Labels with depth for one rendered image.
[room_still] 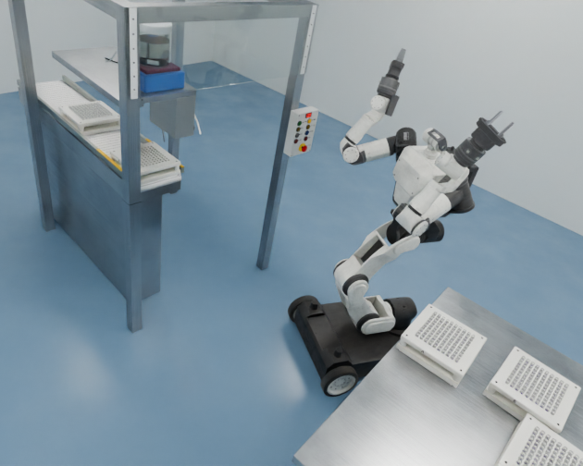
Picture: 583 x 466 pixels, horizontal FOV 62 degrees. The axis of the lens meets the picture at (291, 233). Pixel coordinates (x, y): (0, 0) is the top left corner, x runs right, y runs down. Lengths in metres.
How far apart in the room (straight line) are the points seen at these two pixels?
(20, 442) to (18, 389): 0.28
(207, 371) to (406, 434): 1.35
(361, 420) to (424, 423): 0.21
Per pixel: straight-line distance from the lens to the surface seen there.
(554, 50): 4.93
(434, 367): 1.85
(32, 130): 3.27
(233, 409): 2.60
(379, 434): 1.64
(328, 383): 2.60
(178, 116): 2.33
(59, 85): 3.49
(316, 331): 2.74
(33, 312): 3.08
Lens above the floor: 2.15
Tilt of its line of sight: 35 degrees down
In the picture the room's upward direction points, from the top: 12 degrees clockwise
